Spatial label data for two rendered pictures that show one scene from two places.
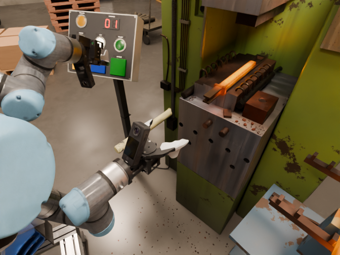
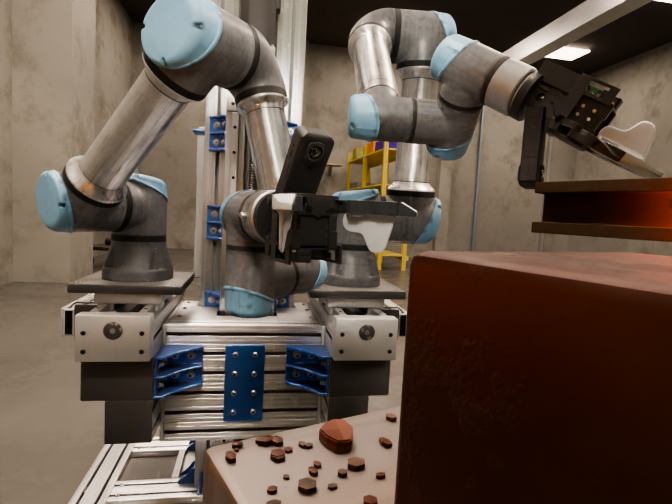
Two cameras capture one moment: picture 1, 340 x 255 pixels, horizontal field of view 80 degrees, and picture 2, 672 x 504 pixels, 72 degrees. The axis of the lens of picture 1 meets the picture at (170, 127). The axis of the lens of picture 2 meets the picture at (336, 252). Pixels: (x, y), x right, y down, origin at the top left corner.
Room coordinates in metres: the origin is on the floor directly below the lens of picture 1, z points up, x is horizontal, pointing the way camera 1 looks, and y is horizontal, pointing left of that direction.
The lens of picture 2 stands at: (0.59, -0.44, 0.99)
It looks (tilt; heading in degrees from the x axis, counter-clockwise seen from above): 5 degrees down; 108
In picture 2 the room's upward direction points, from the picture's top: 3 degrees clockwise
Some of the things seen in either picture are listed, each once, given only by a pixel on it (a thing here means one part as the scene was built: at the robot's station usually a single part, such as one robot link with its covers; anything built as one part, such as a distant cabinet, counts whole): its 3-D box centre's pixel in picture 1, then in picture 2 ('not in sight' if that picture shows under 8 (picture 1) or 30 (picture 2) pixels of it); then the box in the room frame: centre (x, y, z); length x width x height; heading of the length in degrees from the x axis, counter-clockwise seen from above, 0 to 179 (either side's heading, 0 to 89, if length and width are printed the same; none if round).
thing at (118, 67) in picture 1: (118, 67); not in sight; (0.88, 0.24, 1.01); 0.07 x 0.05 x 0.07; 74
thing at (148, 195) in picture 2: not in sight; (137, 204); (-0.16, 0.41, 0.98); 0.13 x 0.12 x 0.14; 78
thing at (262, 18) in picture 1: (263, 8); not in sight; (0.90, -0.36, 1.24); 0.30 x 0.07 x 0.06; 139
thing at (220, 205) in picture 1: (222, 171); not in sight; (0.85, -0.37, 0.23); 0.56 x 0.38 x 0.47; 139
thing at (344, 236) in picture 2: not in sight; (356, 215); (0.29, 0.65, 0.98); 0.13 x 0.12 x 0.14; 22
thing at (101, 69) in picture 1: (98, 64); not in sight; (0.90, 0.33, 1.01); 0.07 x 0.05 x 0.07; 74
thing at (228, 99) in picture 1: (237, 76); not in sight; (0.88, -0.32, 0.96); 0.42 x 0.20 x 0.09; 139
